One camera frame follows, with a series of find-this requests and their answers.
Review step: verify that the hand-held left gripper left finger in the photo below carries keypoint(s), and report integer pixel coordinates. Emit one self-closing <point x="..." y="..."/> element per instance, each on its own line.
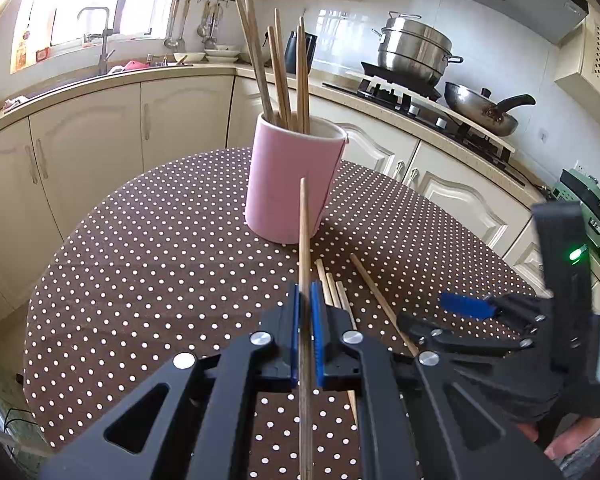
<point x="296" y="335"/>

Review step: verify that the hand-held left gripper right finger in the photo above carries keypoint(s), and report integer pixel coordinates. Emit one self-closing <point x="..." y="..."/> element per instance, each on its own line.
<point x="316" y="335"/>

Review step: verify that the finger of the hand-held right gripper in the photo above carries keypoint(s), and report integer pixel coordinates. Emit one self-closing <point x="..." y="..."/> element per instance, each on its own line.
<point x="460" y="337"/>
<point x="465" y="305"/>

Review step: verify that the long wooden chopstick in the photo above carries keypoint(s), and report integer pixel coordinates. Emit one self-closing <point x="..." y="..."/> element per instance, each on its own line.
<point x="380" y="300"/>
<point x="323" y="280"/>
<point x="304" y="240"/>
<point x="334" y="289"/>
<point x="343" y="297"/>

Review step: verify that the pink cup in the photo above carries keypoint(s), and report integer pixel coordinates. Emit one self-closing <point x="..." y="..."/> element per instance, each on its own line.
<point x="280" y="185"/>

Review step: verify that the bundle of wooden chopsticks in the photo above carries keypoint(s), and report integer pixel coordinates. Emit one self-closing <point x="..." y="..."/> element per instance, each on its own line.
<point x="303" y="85"/>

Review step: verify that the person's right forearm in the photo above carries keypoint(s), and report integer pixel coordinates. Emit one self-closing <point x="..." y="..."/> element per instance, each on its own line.
<point x="597" y="455"/>

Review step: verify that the person's right hand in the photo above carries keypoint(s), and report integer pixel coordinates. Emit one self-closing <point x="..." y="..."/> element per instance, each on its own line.
<point x="565" y="446"/>

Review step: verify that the green electric steamer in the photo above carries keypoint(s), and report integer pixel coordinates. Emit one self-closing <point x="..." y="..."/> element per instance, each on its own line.
<point x="580" y="200"/>

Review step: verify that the polka dot round table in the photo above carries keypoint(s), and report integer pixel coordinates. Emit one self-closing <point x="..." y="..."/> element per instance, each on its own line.
<point x="155" y="260"/>

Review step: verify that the black glass gas stove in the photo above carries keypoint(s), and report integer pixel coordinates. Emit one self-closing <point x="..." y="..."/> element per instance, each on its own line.
<point x="430" y="115"/>

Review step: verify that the stainless steel steamer pot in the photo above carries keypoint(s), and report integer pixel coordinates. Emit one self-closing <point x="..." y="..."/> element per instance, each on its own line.
<point x="415" y="50"/>

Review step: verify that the black electric kettle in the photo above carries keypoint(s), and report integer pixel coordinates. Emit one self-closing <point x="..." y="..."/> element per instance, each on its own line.
<point x="292" y="47"/>

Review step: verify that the stack of white bowls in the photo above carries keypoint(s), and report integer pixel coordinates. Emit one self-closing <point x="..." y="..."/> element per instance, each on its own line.
<point x="222" y="55"/>

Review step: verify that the white bowl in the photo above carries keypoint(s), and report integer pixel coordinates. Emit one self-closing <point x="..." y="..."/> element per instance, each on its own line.
<point x="189" y="57"/>

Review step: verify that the red plastic basin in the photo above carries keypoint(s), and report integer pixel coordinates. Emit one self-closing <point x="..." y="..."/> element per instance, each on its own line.
<point x="135" y="65"/>

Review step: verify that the hanging steel ladle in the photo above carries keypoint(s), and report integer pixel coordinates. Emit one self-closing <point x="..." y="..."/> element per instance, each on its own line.
<point x="172" y="35"/>

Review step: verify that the stainless steel sink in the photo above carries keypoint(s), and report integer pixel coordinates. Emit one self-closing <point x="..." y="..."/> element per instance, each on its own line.
<point x="70" y="81"/>

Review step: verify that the steel sink faucet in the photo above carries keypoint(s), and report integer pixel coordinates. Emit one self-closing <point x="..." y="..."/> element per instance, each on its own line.
<point x="103" y="45"/>

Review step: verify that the small red jar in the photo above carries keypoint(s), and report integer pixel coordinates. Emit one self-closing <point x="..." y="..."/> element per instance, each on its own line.
<point x="43" y="54"/>

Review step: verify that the kitchen window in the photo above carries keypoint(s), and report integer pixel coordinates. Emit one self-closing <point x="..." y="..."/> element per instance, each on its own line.
<point x="80" y="10"/>

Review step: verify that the orange bottle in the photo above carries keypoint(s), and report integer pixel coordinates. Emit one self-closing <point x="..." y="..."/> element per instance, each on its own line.
<point x="22" y="52"/>

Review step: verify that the white wall socket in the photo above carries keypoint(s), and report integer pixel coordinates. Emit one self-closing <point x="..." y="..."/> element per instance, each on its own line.
<point x="579" y="168"/>
<point x="544" y="136"/>

